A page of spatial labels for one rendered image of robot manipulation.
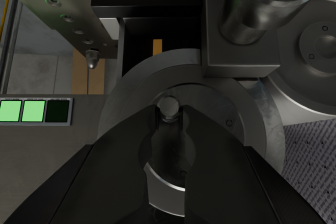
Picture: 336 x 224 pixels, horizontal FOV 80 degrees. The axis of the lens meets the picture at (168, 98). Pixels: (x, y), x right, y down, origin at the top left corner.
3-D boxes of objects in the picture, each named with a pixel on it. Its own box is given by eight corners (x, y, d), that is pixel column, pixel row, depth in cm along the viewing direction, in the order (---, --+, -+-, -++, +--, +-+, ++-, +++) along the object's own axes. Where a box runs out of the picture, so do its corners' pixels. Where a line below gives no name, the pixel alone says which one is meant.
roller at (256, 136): (260, 63, 16) (274, 219, 14) (207, 110, 42) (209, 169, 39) (119, 63, 17) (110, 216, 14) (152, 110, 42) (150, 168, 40)
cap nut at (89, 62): (97, 49, 51) (95, 66, 50) (102, 55, 55) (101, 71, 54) (83, 49, 51) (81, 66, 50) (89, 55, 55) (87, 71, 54)
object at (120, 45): (131, -87, 21) (121, 81, 18) (153, 31, 44) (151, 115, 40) (126, -87, 21) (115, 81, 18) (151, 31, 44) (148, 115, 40)
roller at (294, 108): (387, -16, 18) (421, 117, 16) (263, 75, 43) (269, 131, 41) (252, -14, 19) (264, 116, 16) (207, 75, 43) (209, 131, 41)
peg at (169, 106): (170, 124, 11) (151, 107, 12) (170, 127, 14) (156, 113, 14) (186, 105, 12) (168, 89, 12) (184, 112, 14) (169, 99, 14)
